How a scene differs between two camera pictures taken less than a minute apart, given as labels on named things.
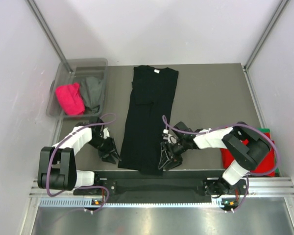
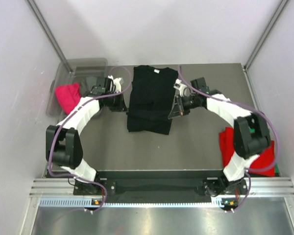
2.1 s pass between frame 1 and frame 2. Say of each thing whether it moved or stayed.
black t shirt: moved
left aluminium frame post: stayed
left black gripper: moved
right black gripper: moved
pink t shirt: stayed
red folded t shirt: stayed
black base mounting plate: stayed
